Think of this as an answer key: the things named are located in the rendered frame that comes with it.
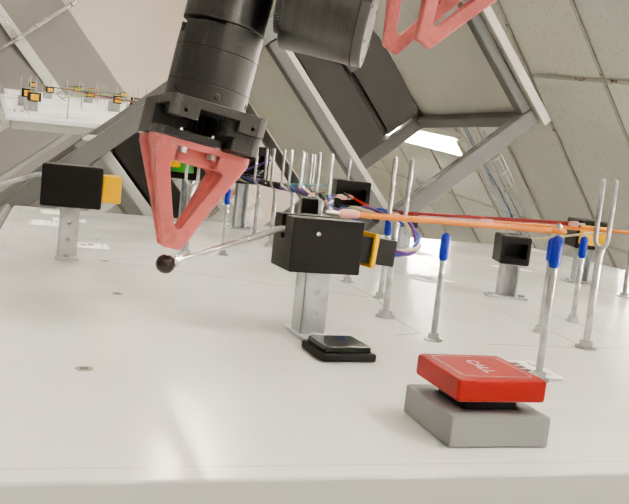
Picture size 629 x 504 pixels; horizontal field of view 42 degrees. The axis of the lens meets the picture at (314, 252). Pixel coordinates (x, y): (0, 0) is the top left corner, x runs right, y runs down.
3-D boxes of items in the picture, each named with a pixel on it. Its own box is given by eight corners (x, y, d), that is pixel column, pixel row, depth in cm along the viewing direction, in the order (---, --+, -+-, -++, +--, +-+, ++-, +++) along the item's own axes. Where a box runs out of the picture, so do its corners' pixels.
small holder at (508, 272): (512, 290, 100) (520, 232, 99) (529, 302, 91) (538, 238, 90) (474, 286, 100) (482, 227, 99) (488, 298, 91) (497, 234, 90)
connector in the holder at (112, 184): (99, 199, 90) (101, 173, 90) (117, 201, 91) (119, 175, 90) (101, 202, 86) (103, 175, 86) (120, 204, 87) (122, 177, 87)
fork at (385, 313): (379, 318, 72) (398, 157, 70) (370, 314, 73) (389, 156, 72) (399, 319, 72) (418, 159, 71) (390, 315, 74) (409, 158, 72)
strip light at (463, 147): (456, 139, 581) (464, 133, 582) (378, 122, 695) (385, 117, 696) (466, 159, 588) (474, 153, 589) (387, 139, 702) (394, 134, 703)
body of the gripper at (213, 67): (222, 145, 63) (246, 50, 62) (263, 148, 53) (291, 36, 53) (139, 121, 60) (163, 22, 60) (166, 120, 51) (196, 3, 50)
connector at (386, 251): (322, 253, 63) (327, 228, 63) (374, 261, 66) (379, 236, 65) (341, 259, 61) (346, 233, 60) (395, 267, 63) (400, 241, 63)
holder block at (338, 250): (270, 263, 63) (275, 211, 62) (337, 266, 65) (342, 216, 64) (288, 272, 59) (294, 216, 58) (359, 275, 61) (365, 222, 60)
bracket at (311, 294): (282, 326, 64) (288, 263, 63) (310, 327, 65) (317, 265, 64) (302, 341, 60) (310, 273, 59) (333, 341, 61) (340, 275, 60)
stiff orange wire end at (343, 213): (321, 215, 49) (322, 206, 49) (558, 234, 55) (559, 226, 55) (329, 217, 48) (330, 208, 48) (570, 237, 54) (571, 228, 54)
